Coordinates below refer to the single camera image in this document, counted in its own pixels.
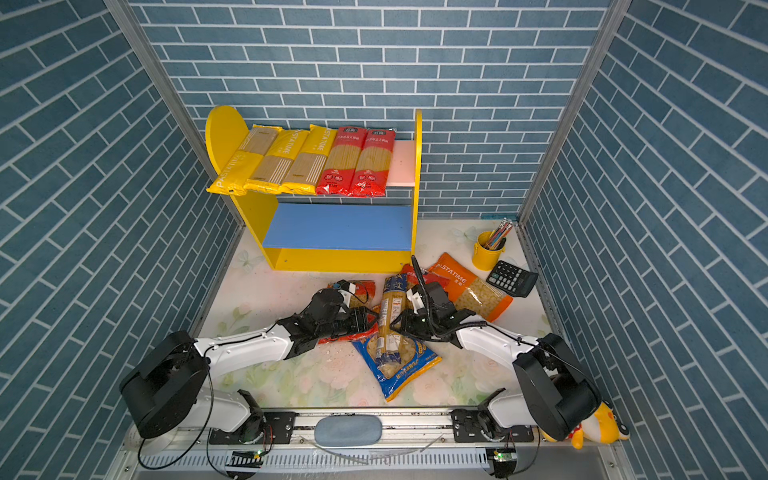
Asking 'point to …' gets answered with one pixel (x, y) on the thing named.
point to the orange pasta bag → (470, 292)
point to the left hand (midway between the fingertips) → (375, 319)
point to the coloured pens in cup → (497, 237)
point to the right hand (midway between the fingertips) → (390, 324)
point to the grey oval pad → (348, 430)
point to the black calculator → (512, 279)
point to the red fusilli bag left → (363, 296)
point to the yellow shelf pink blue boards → (329, 237)
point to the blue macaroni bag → (418, 360)
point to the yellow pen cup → (483, 258)
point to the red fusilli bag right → (409, 271)
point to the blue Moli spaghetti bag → (390, 347)
